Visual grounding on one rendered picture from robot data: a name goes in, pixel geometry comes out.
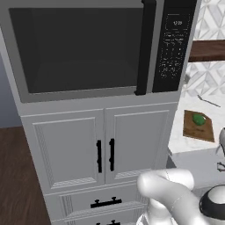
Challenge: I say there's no wooden cutting board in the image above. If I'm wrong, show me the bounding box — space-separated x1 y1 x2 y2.
182 109 215 143

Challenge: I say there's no green broccoli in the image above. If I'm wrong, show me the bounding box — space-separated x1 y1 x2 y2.
192 113 207 127

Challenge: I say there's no white cupboard door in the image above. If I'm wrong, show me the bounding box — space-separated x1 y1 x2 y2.
104 101 178 185
20 108 106 196

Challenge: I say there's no grey microwave oven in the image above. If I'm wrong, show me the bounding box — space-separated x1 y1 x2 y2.
0 0 199 104

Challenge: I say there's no white drawer front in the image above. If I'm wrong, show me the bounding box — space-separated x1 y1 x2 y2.
51 206 148 225
43 182 151 221

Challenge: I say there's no grey peeler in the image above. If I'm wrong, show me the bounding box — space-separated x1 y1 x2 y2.
197 94 221 108

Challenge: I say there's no dark wooden shelf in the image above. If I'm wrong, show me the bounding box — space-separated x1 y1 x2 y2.
188 39 225 63

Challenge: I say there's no black cupboard door handle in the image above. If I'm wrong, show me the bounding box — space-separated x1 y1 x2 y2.
96 140 103 174
108 138 115 172

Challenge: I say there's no black microwave door handle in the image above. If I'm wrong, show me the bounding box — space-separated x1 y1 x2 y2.
134 0 157 97

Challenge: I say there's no black drawer handle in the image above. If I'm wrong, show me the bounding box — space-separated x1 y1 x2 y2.
90 196 123 209
95 220 121 225

